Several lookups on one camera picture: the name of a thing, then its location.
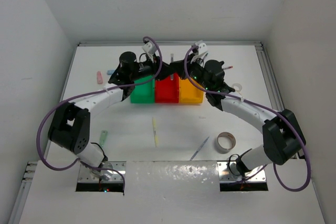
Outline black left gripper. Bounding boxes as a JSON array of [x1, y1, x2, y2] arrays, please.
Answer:
[[130, 52, 175, 81]]

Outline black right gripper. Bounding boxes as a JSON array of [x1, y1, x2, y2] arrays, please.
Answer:
[[171, 53, 211, 91]]

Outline blue ink pen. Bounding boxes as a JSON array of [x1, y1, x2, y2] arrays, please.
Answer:
[[189, 136, 209, 161]]

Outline dark red ink pen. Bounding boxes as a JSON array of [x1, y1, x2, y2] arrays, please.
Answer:
[[170, 54, 174, 81]]

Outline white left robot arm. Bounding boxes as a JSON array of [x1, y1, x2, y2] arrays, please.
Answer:
[[48, 51, 174, 168]]

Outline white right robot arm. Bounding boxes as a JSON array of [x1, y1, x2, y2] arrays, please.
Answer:
[[170, 60, 306, 176]]

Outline red plastic bin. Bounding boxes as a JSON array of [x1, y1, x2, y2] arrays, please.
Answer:
[[154, 74, 179, 104]]

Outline yellow plastic bin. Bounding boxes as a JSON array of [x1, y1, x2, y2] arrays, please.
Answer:
[[179, 79, 204, 104]]

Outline green plastic bin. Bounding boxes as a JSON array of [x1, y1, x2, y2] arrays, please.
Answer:
[[130, 76, 155, 104]]

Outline small clear tape roll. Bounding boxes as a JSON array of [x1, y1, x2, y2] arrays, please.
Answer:
[[232, 83, 242, 93]]

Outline pink eraser stick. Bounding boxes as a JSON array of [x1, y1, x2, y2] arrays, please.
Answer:
[[97, 71, 103, 84]]

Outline yellow highlighter pen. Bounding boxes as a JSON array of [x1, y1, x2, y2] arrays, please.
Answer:
[[152, 117, 158, 147]]

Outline wide clear tape roll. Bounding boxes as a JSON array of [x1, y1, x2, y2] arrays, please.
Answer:
[[215, 132, 236, 154]]

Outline green eraser stick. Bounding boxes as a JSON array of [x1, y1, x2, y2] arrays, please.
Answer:
[[99, 130, 108, 147]]

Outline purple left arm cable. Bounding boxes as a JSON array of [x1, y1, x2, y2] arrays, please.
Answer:
[[36, 36, 163, 190]]

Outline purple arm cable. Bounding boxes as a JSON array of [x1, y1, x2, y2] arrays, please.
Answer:
[[183, 45, 312, 191], [36, 36, 163, 190]]

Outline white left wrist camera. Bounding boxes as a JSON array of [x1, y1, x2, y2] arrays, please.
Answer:
[[142, 41, 157, 56]]

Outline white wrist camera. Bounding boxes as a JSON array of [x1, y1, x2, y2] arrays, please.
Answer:
[[191, 40, 208, 63], [142, 41, 157, 56]]

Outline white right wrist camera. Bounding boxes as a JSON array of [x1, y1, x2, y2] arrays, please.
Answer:
[[191, 40, 208, 63]]

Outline aluminium frame rail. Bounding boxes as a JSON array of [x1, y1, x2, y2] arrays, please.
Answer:
[[255, 42, 285, 111]]

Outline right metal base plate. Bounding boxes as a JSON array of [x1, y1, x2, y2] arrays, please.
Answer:
[[217, 161, 268, 183]]

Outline metal base plate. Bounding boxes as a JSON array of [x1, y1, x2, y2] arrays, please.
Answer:
[[77, 161, 127, 184], [217, 161, 268, 183]]

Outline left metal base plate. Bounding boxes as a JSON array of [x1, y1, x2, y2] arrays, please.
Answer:
[[77, 161, 127, 184]]

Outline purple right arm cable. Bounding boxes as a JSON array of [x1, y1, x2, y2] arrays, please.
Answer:
[[183, 45, 312, 191]]

